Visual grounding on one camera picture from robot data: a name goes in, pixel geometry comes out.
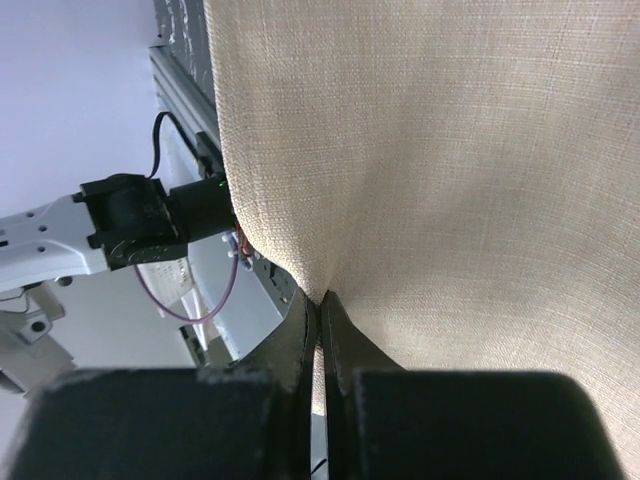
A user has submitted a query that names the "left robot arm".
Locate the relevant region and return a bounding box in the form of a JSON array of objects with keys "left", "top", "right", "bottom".
[{"left": 1, "top": 174, "right": 236, "bottom": 291}]

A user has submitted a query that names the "beige cloth napkin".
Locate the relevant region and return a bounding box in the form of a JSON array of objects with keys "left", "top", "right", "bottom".
[{"left": 205, "top": 1, "right": 639, "bottom": 479}]

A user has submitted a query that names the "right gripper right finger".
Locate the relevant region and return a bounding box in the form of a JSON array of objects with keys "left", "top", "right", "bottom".
[{"left": 319, "top": 292, "right": 623, "bottom": 479}]

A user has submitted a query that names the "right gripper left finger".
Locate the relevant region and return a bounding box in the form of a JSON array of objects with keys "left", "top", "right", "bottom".
[{"left": 1, "top": 292, "right": 316, "bottom": 479}]

